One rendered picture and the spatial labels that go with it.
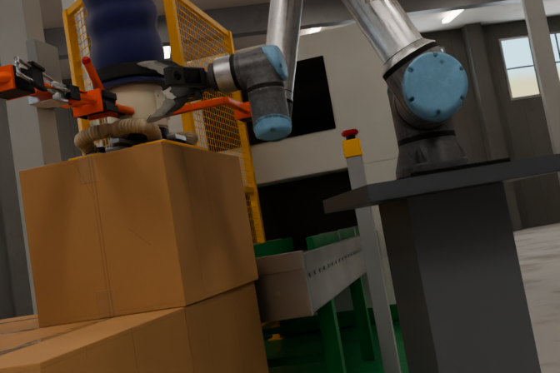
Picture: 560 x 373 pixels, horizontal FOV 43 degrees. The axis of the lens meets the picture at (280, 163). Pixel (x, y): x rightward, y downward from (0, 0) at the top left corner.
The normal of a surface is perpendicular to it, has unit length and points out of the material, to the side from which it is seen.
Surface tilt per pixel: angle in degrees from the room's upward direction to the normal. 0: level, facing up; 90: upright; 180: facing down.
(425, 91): 93
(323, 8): 90
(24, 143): 90
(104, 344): 90
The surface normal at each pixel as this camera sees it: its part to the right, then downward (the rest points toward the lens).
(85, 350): 0.96, -0.18
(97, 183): -0.25, -0.05
